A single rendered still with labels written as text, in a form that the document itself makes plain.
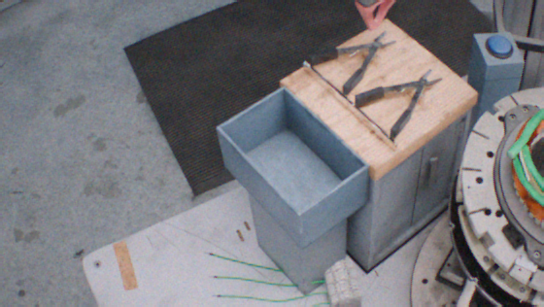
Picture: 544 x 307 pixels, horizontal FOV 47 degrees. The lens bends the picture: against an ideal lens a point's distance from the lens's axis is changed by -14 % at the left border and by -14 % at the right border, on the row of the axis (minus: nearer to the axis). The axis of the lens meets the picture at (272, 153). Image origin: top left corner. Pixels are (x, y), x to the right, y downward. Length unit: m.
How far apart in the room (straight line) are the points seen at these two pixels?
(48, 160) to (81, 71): 0.42
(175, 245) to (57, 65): 1.64
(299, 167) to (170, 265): 0.30
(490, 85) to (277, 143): 0.35
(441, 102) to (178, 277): 0.50
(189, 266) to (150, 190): 1.08
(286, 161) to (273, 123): 0.05
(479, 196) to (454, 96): 0.18
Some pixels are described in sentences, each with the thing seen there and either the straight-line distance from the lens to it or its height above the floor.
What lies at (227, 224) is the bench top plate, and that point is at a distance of 1.17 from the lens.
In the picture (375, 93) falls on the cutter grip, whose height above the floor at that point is 1.09.
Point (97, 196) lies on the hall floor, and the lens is 2.24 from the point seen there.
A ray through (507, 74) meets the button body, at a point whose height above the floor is 1.01.
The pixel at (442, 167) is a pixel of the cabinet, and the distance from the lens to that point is 1.05.
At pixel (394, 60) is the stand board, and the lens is 0.98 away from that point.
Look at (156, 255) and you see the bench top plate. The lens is 1.16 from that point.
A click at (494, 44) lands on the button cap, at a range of 1.07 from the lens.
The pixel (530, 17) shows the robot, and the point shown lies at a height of 0.97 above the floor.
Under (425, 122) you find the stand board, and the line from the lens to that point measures 0.91.
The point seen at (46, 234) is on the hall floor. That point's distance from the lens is 2.23.
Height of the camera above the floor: 1.77
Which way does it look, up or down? 53 degrees down
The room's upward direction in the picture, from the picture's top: 8 degrees counter-clockwise
